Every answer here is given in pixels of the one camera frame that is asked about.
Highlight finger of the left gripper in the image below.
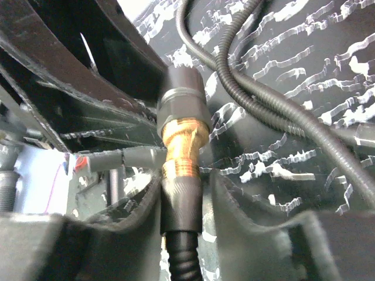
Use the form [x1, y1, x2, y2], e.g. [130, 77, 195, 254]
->
[1, 1, 166, 117]

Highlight black corrugated flexible hose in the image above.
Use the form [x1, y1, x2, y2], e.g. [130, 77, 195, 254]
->
[159, 0, 375, 281]

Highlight black faucet fitting brass ends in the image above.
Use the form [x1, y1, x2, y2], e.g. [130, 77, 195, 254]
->
[86, 64, 212, 179]

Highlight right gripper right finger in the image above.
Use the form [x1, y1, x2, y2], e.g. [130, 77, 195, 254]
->
[210, 171, 374, 280]

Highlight black marble pattern mat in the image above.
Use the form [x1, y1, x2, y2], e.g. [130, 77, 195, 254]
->
[122, 0, 375, 281]

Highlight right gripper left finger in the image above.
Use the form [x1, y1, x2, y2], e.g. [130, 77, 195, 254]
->
[1, 171, 161, 280]

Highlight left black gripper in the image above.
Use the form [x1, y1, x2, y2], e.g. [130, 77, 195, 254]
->
[1, 67, 162, 214]

